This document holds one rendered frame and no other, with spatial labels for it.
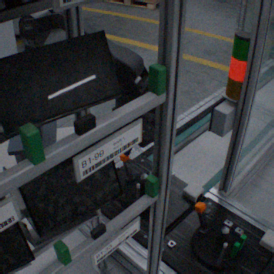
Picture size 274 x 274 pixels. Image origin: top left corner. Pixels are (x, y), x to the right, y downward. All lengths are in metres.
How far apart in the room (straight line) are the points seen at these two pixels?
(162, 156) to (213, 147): 0.78
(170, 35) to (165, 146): 0.14
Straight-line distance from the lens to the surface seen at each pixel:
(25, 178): 0.27
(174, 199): 0.90
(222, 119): 0.77
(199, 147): 1.16
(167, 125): 0.37
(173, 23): 0.32
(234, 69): 0.75
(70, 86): 0.33
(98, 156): 0.31
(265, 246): 0.85
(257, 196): 1.12
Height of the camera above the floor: 1.64
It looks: 38 degrees down
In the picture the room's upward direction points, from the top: straight up
